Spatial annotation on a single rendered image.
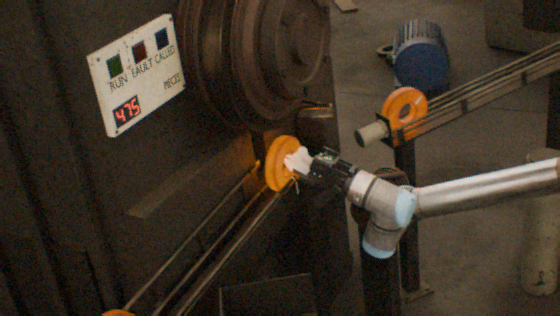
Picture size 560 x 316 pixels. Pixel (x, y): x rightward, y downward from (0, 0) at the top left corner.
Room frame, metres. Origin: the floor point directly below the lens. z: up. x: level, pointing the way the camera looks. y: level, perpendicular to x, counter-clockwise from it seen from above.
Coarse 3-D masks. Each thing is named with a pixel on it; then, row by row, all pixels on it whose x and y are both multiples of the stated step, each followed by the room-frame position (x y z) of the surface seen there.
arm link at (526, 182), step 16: (480, 176) 1.57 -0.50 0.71; (496, 176) 1.53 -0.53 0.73; (512, 176) 1.50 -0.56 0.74; (528, 176) 1.47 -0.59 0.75; (544, 176) 1.44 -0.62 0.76; (416, 192) 1.66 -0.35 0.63; (432, 192) 1.62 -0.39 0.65; (448, 192) 1.59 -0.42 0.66; (464, 192) 1.56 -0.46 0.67; (480, 192) 1.53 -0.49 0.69; (496, 192) 1.50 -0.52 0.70; (512, 192) 1.48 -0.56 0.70; (528, 192) 1.46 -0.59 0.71; (544, 192) 1.44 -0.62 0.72; (416, 208) 1.63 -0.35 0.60; (432, 208) 1.60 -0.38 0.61; (448, 208) 1.58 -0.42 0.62; (464, 208) 1.56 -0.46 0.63
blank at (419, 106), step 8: (400, 88) 2.02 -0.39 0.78; (408, 88) 2.02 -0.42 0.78; (392, 96) 2.00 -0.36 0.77; (400, 96) 1.99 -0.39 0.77; (408, 96) 2.00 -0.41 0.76; (416, 96) 2.01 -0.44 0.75; (424, 96) 2.02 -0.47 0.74; (384, 104) 2.00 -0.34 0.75; (392, 104) 1.98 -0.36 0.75; (400, 104) 1.99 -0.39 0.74; (416, 104) 2.01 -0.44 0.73; (424, 104) 2.02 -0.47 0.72; (384, 112) 1.98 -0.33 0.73; (392, 112) 1.98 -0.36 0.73; (416, 112) 2.01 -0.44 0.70; (424, 112) 2.02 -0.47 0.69; (392, 120) 1.98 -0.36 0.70; (400, 120) 2.01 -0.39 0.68; (408, 120) 2.01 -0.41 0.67; (392, 128) 1.98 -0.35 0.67
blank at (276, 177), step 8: (280, 136) 1.75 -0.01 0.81; (288, 136) 1.75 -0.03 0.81; (272, 144) 1.72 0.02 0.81; (280, 144) 1.71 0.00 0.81; (288, 144) 1.73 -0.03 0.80; (296, 144) 1.76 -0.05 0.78; (272, 152) 1.69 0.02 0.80; (280, 152) 1.69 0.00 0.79; (288, 152) 1.73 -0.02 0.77; (272, 160) 1.68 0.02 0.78; (280, 160) 1.69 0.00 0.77; (272, 168) 1.67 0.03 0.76; (280, 168) 1.68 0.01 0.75; (272, 176) 1.66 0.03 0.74; (280, 176) 1.68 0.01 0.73; (288, 176) 1.71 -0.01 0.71; (272, 184) 1.67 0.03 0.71; (280, 184) 1.68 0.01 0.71
